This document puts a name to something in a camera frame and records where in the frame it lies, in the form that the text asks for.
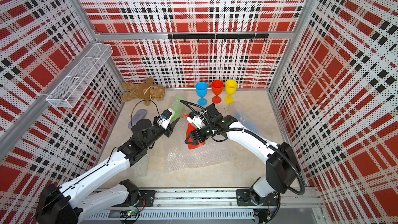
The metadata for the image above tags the brown teddy bear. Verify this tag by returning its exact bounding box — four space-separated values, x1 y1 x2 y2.
121 77 165 102

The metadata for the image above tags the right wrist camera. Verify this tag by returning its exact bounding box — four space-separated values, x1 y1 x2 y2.
187 112 207 129

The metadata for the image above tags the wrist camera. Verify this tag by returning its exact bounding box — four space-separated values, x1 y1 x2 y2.
156 108 175 130
187 112 207 129

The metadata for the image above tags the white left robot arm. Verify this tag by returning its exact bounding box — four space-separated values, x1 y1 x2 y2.
34 115 178 224

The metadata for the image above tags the black wall hook rail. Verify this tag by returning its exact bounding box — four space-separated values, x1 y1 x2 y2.
167 33 269 41

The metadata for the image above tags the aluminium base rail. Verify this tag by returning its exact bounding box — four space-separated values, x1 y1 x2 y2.
66 187 324 209

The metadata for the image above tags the green circuit board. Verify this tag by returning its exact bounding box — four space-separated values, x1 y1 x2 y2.
120 209 139 219

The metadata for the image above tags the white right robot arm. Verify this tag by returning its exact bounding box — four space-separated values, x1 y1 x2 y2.
184 104 305 205

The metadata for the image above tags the bright green glass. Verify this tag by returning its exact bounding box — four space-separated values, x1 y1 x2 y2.
171 96 184 122

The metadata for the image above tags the blue wine glass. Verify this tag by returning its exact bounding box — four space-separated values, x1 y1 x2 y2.
195 82 208 106

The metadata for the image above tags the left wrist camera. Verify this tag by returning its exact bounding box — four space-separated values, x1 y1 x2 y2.
156 108 175 130

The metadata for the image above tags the yellow glass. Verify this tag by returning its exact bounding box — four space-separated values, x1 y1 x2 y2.
224 80 237 104

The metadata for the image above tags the light blue glass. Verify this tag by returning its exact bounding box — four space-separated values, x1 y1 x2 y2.
229 103 259 134

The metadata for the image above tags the red wine glass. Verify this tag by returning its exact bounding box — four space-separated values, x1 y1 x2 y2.
211 80 224 104

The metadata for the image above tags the white wire mesh shelf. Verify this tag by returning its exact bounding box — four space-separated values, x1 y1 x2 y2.
46 43 113 108

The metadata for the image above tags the pink red glass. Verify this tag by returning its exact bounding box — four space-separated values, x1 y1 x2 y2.
182 114 206 150

